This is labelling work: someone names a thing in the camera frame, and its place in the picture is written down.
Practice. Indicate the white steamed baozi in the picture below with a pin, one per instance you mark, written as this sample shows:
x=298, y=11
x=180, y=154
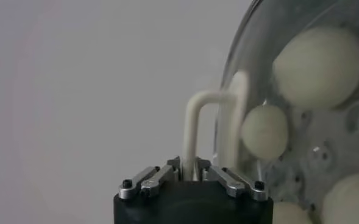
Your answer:
x=264, y=132
x=350, y=198
x=289, y=214
x=319, y=65

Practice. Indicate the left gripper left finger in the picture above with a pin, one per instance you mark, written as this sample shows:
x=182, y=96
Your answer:
x=151, y=181

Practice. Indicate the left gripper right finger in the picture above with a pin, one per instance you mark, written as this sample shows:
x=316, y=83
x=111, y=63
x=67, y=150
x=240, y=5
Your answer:
x=237, y=184

